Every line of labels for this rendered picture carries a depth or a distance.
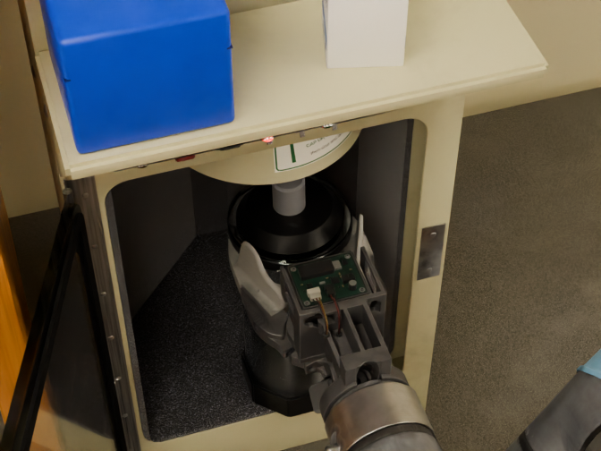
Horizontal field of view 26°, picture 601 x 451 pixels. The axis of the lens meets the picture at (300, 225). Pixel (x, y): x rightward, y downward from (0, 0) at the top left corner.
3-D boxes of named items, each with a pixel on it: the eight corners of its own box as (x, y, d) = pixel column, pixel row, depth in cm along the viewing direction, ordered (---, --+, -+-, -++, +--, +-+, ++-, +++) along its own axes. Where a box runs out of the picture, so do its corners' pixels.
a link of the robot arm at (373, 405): (431, 466, 100) (331, 495, 98) (410, 419, 103) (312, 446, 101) (438, 412, 94) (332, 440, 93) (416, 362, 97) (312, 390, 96)
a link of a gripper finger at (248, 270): (230, 201, 109) (302, 264, 104) (232, 248, 114) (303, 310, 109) (200, 220, 108) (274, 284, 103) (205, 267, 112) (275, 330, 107)
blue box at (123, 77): (49, 54, 85) (28, -60, 79) (197, 25, 87) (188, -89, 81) (78, 157, 79) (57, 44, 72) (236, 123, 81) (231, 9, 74)
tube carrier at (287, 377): (226, 340, 130) (213, 187, 115) (329, 314, 132) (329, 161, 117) (256, 425, 123) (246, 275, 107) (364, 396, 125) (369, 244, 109)
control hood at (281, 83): (52, 157, 93) (29, 50, 86) (471, 67, 100) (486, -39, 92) (82, 276, 86) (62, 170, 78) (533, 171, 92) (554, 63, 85)
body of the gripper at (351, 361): (365, 238, 104) (419, 354, 96) (361, 306, 110) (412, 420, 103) (273, 260, 102) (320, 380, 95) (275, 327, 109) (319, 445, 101)
